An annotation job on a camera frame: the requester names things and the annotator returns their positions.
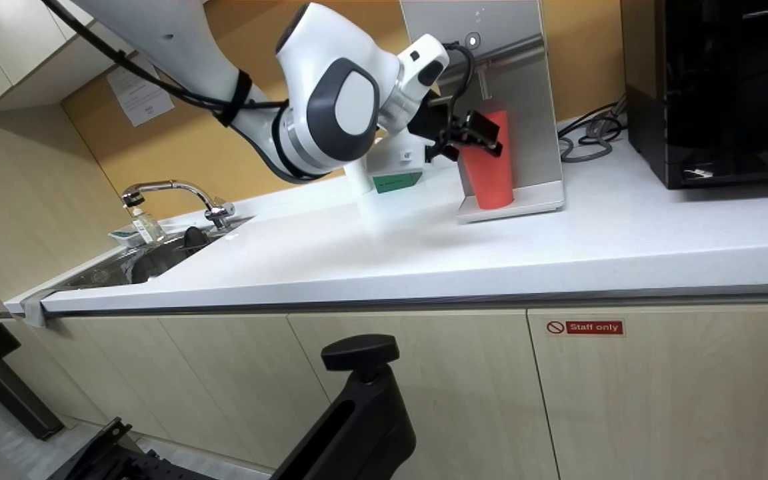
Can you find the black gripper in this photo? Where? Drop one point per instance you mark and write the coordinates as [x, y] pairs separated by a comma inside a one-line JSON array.
[[448, 135]]

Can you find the pink plastic cup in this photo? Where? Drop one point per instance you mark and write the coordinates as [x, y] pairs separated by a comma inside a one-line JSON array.
[[488, 175]]

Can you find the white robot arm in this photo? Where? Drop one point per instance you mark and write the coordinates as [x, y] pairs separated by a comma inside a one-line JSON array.
[[343, 87]]

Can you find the green tissue box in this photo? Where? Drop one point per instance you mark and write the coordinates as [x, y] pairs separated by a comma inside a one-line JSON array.
[[396, 182]]

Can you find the white water dispenser appliance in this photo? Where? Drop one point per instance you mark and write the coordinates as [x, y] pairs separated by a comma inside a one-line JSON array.
[[509, 74]]

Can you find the red warning sticker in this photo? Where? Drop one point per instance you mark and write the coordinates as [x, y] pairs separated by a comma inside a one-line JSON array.
[[585, 327]]

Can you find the beige cabinet door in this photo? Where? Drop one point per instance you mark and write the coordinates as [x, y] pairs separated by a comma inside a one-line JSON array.
[[471, 388]]

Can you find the black microwave oven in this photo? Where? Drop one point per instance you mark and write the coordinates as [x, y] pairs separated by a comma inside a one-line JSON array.
[[697, 90]]

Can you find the stainless steel sink basin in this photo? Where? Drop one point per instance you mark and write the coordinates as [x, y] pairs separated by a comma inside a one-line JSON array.
[[144, 262]]

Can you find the chrome sink faucet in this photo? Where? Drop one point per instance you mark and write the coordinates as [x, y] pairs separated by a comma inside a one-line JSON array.
[[212, 210]]

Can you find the white paper wall notice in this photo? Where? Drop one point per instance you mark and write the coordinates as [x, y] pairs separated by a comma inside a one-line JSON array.
[[139, 99]]

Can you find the beige upper wall cabinet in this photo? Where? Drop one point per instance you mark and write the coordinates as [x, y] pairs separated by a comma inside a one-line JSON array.
[[41, 58]]

